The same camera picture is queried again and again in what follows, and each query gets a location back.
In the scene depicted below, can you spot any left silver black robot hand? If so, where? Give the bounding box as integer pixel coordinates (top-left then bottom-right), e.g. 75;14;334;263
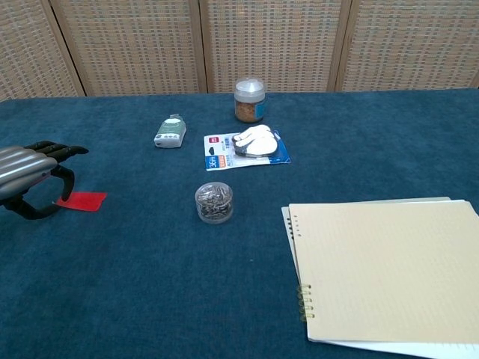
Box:
0;140;91;221

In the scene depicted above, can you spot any correction tape blister pack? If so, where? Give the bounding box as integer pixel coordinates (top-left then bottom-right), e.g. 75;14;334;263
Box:
203;123;293;173

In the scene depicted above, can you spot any woven bamboo folding screen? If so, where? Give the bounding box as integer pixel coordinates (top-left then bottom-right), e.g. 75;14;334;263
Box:
0;0;479;102

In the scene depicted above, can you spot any clear-lidded jar with brown contents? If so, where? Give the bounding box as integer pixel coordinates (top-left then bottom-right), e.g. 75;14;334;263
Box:
234;76;266;123

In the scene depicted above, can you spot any cream spiral notebook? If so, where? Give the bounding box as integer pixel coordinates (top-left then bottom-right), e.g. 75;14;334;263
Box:
281;196;479;359

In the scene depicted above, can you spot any small green white package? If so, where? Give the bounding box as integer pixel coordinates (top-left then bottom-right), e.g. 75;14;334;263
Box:
153;114;188;150

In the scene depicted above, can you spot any blue table cloth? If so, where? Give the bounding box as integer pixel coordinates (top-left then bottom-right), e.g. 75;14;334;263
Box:
0;87;479;359

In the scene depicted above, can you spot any clear paper clip jar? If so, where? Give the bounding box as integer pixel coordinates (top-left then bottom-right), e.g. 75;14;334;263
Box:
194;181;234;225

